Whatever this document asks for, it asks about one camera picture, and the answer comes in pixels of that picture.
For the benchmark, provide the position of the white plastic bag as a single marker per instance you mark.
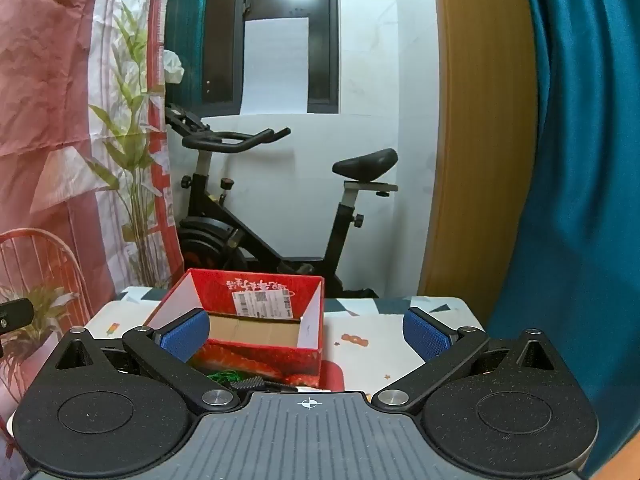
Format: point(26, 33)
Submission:
point(173, 66)

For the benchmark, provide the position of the orange object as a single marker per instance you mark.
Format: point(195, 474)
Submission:
point(622, 467)

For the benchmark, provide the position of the yellow wooden door frame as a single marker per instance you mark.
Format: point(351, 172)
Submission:
point(480, 135)

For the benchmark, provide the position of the dark framed window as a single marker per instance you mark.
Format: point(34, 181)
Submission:
point(225, 35)

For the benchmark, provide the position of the red cardboard box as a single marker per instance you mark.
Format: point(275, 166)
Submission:
point(260, 355)

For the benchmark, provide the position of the black exercise bike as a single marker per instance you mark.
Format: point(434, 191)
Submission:
point(225, 240)

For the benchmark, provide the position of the white paper sheet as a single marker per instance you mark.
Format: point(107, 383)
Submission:
point(275, 65)

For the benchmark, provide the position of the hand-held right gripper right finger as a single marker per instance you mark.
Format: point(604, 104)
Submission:
point(429, 335)

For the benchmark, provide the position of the black ridged object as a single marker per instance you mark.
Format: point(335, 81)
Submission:
point(255, 385)

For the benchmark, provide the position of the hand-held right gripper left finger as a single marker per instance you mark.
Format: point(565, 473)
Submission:
point(184, 336)

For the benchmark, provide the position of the dark teal window curtain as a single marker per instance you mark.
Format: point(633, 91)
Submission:
point(185, 10)

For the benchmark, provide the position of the green elastic bands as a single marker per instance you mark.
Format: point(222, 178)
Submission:
point(223, 377)

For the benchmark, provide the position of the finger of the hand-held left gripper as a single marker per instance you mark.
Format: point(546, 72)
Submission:
point(15, 315)

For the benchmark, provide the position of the teal fabric curtain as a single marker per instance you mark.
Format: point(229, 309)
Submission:
point(590, 185)

